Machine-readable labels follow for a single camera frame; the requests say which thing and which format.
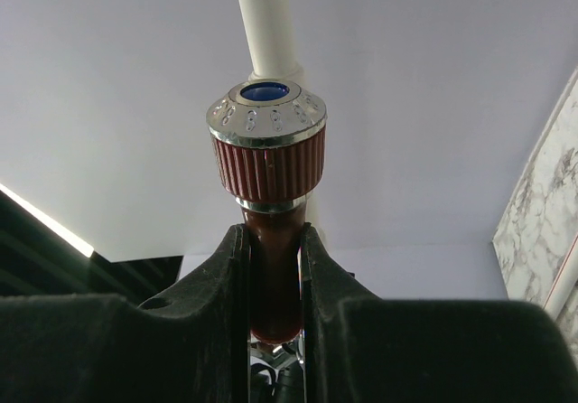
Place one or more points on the white PVC pipe frame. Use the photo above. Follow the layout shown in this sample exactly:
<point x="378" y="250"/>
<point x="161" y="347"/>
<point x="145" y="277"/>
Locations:
<point x="433" y="106"/>

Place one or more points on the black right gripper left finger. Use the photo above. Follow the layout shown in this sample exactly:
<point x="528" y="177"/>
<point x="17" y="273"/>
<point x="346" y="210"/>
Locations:
<point x="186" y="344"/>

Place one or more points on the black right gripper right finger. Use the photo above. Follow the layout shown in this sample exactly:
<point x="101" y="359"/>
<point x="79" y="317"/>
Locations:
<point x="359" y="347"/>

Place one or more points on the brown faucet chrome knob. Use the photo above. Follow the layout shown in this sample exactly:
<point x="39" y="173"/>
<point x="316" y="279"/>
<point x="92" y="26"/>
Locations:
<point x="268" y="138"/>

